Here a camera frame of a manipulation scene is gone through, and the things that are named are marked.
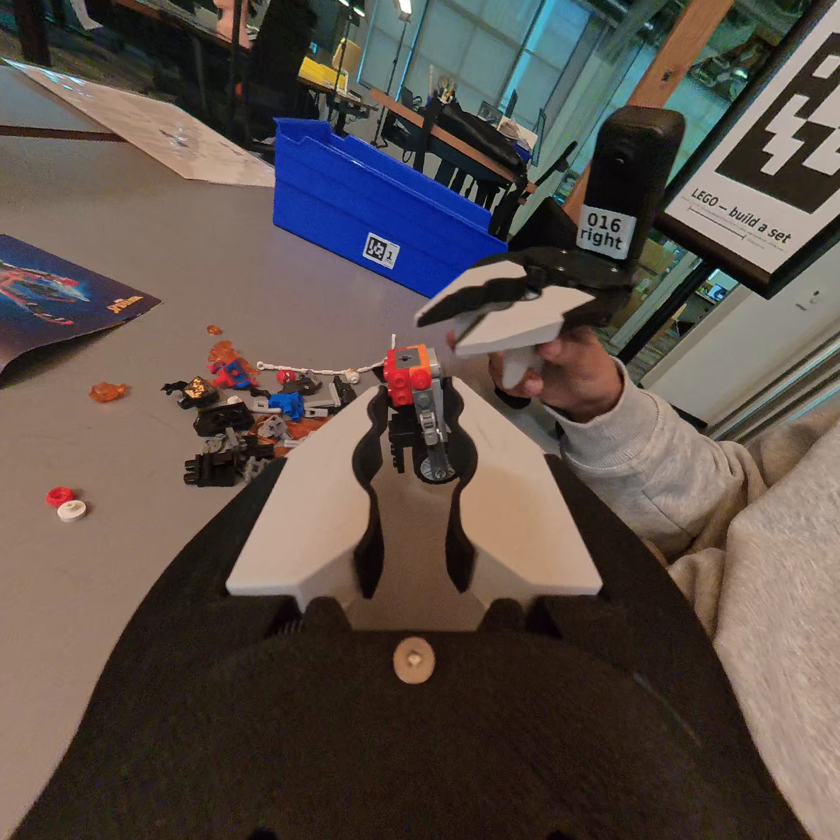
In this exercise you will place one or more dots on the yellow bin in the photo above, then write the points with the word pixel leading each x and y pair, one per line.
pixel 315 69

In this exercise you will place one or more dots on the red and white round studs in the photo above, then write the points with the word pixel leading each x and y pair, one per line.
pixel 71 510

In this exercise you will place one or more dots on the person's right hand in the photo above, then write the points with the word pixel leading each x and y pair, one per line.
pixel 577 374

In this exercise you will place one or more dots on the lego instruction booklet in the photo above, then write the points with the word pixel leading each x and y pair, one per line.
pixel 52 302

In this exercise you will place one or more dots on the black framed marker sign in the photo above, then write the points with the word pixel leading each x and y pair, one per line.
pixel 741 190

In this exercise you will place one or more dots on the wooden post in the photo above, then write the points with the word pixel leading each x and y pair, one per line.
pixel 682 52

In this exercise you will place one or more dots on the orange transparent flame piece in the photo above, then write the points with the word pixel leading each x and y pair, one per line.
pixel 108 392

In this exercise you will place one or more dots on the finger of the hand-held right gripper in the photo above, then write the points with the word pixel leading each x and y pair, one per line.
pixel 518 325
pixel 469 285

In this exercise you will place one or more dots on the pile of lego pieces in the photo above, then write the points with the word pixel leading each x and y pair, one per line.
pixel 223 417

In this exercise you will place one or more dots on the studio light on stand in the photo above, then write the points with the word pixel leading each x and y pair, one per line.
pixel 403 5

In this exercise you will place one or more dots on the large printed paper sheet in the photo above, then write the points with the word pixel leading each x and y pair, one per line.
pixel 164 138

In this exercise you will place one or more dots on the blue plastic bin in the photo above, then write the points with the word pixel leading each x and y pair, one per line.
pixel 341 197

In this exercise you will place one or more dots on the wooden top office desk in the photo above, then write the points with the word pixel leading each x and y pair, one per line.
pixel 400 108

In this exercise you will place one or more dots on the red round lego stud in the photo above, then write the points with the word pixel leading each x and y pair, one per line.
pixel 59 496

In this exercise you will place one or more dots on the black chair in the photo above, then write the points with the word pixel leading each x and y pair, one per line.
pixel 558 226

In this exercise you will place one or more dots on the partly built lego motorcycle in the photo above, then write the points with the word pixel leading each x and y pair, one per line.
pixel 407 374

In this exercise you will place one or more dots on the person's right forearm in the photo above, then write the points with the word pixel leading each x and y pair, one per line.
pixel 656 453

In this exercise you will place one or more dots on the black bag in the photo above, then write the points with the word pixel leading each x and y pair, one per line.
pixel 479 134

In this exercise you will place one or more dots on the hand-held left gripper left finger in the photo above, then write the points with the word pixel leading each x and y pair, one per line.
pixel 302 525

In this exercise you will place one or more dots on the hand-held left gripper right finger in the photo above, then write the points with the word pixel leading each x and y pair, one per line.
pixel 518 525

